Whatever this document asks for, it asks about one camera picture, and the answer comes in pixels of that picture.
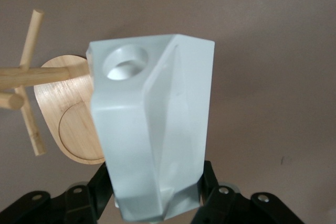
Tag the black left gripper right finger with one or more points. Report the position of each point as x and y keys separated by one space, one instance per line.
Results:
x=236 y=208

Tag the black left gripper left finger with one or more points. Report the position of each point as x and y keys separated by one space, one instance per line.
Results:
x=78 y=203

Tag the white faceted cup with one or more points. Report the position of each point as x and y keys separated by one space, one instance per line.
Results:
x=136 y=129

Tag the wooden cup rack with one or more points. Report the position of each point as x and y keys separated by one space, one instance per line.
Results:
x=76 y=119

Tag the brown table cover sheet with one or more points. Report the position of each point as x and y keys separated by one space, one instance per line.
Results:
x=262 y=51

